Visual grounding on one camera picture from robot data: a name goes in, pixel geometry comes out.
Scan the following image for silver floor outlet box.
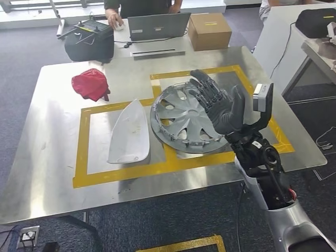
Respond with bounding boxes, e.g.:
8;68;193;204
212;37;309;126
17;226;41;249

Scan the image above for steel workbench table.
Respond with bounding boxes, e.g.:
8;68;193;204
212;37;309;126
0;46;327;252

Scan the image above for black case yellow label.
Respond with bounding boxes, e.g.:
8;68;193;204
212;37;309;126
295;8;336;39

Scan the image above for brown cardboard box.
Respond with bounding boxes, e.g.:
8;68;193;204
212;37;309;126
188;13;233;52

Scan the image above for white curved shell part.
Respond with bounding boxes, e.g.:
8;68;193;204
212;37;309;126
107;99;151;165

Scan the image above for black floor cable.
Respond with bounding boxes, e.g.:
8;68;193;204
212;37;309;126
0;226;19;244

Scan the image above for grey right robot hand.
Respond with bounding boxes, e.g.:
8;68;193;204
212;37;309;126
190;69;246;135

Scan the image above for black desk cable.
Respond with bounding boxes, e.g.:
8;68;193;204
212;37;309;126
270;21;297;79

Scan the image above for white floor cable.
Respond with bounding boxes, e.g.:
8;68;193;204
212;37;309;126
316;125;336;151

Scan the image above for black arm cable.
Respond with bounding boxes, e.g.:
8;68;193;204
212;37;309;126
236;187;246;252

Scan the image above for black fabric bag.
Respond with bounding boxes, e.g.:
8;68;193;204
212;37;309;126
64;20;115;64

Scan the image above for red crumpled cloth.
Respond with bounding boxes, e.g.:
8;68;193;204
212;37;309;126
71;68;111;102

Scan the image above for grey laptop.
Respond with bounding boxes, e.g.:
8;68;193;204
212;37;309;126
127;13;191;41

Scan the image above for silver wheel cover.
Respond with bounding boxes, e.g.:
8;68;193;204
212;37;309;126
150;82;231;154

